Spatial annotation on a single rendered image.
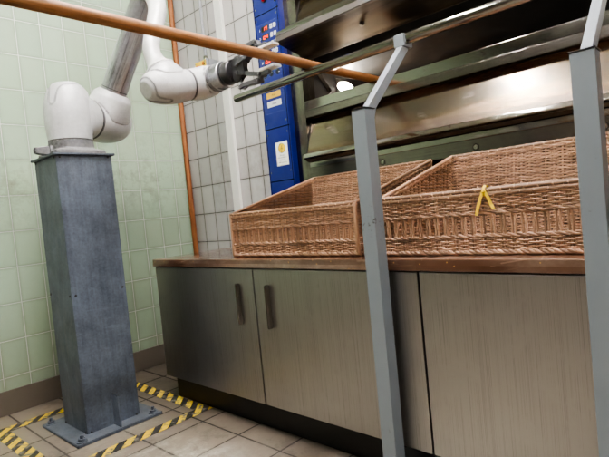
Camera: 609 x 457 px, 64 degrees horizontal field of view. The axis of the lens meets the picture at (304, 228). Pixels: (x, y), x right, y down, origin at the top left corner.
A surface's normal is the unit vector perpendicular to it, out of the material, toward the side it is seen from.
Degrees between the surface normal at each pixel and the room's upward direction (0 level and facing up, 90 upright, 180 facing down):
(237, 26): 90
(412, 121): 70
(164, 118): 90
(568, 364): 90
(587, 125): 90
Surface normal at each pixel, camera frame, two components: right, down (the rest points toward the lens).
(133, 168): 0.73, -0.04
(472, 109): -0.67, -0.25
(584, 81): -0.68, 0.10
